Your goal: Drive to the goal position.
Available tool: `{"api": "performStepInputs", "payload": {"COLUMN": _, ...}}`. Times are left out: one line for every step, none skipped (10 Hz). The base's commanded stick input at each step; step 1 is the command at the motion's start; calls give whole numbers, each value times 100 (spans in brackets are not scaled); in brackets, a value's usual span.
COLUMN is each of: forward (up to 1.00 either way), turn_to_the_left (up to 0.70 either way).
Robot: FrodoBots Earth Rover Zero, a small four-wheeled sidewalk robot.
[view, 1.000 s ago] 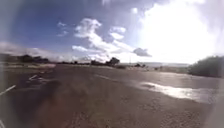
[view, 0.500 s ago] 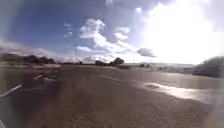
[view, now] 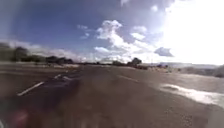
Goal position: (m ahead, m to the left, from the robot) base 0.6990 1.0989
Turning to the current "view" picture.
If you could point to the round dark tree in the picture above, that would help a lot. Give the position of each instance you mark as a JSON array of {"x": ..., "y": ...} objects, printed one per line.
[{"x": 136, "y": 61}]

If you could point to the row of dark trees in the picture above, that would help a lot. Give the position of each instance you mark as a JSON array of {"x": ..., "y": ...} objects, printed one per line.
[{"x": 33, "y": 57}]

